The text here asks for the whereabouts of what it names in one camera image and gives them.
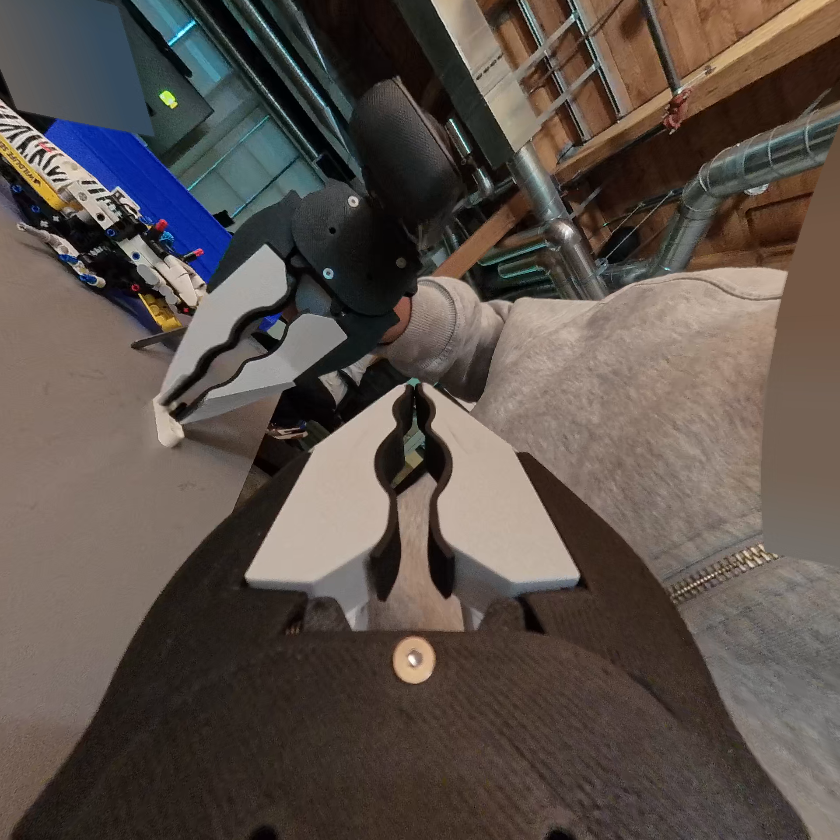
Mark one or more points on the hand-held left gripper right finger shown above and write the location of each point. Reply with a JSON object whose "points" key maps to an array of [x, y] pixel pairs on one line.
{"points": [[505, 518]]}

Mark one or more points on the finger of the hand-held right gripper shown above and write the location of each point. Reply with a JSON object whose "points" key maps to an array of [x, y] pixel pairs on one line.
{"points": [[295, 354], [229, 308]]}

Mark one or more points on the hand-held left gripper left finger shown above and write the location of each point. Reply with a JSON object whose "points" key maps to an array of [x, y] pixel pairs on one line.
{"points": [[321, 518]]}

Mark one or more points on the small white lego piece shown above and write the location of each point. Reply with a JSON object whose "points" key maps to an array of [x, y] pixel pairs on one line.
{"points": [[169, 430]]}

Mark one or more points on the person's right forearm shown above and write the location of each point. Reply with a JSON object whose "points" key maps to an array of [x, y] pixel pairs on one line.
{"points": [[446, 328]]}

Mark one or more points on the dark grey lego blade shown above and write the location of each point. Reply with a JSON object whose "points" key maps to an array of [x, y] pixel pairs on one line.
{"points": [[154, 341]]}

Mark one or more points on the white black lego vehicle model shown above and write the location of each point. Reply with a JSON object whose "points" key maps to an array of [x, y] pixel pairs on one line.
{"points": [[124, 243]]}

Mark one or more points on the light wooden beam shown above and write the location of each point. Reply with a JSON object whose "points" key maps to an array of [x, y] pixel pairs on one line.
{"points": [[485, 233]]}

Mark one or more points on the person's grey hoodie torso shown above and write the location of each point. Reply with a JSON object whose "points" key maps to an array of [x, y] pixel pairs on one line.
{"points": [[623, 426]]}

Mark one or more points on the blue plastic bin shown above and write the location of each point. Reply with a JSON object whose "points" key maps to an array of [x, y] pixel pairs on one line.
{"points": [[131, 170]]}

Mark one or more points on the green lit sign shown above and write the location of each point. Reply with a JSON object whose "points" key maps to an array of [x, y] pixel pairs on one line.
{"points": [[169, 98]]}

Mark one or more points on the zebra striped yellow box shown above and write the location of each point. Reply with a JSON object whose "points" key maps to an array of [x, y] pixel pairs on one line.
{"points": [[33, 148]]}

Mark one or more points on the long wooden ceiling beam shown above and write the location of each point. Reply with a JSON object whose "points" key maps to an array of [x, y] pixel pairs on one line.
{"points": [[689, 85]]}

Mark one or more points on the silver ventilation duct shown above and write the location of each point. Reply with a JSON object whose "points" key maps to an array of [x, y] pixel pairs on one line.
{"points": [[485, 85]]}

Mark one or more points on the silver round duct pipe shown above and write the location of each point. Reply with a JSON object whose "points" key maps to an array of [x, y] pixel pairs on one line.
{"points": [[722, 170]]}

